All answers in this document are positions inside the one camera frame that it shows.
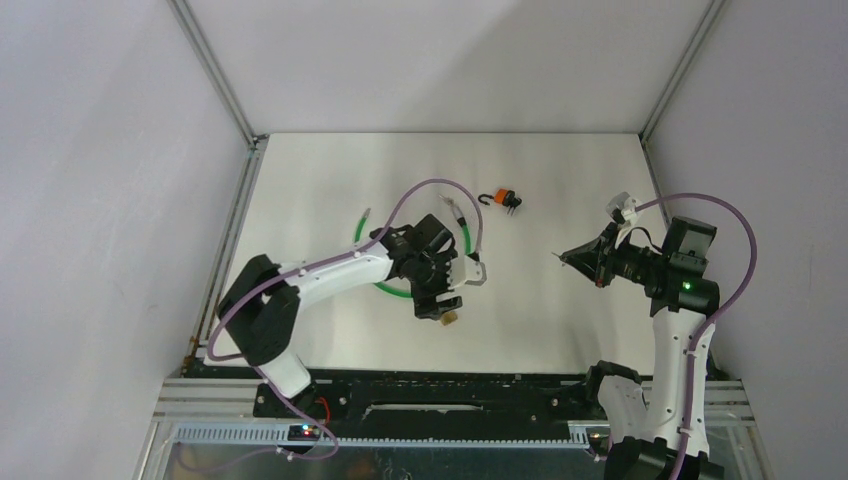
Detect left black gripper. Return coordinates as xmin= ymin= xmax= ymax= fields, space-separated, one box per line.
xmin=408 ymin=249 xmax=462 ymax=320

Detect small brass padlock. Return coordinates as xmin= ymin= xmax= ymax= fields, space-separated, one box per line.
xmin=440 ymin=312 xmax=458 ymax=326

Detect black-headed key bunch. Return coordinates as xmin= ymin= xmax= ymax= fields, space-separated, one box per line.
xmin=504 ymin=197 xmax=523 ymax=216

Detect green cable lock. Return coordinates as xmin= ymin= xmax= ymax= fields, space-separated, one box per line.
xmin=353 ymin=199 xmax=474 ymax=299

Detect orange black padlock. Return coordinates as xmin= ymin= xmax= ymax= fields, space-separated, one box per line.
xmin=477 ymin=188 xmax=518 ymax=208

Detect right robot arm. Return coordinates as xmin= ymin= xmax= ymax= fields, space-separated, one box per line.
xmin=558 ymin=217 xmax=725 ymax=479

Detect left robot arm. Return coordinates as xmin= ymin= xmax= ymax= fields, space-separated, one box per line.
xmin=207 ymin=214 xmax=484 ymax=417

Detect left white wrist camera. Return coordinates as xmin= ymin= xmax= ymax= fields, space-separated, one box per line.
xmin=449 ymin=256 xmax=487 ymax=289

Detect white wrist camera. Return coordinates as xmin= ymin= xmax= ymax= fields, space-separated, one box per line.
xmin=449 ymin=256 xmax=487 ymax=289
xmin=605 ymin=192 xmax=640 ymax=247

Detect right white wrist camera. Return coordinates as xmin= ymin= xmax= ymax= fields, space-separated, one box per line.
xmin=605 ymin=192 xmax=640 ymax=247

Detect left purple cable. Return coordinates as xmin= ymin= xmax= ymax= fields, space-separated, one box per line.
xmin=206 ymin=178 xmax=485 ymax=462

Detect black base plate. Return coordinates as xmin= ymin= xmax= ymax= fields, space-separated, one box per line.
xmin=291 ymin=361 xmax=639 ymax=443

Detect left aluminium frame rail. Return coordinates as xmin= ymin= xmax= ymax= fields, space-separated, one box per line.
xmin=168 ymin=1 xmax=259 ymax=370

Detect aluminium frame rail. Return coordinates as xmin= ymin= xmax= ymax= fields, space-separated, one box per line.
xmin=638 ymin=0 xmax=728 ymax=197
xmin=168 ymin=1 xmax=259 ymax=370

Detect right aluminium frame rail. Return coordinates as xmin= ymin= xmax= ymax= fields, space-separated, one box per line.
xmin=638 ymin=0 xmax=728 ymax=197

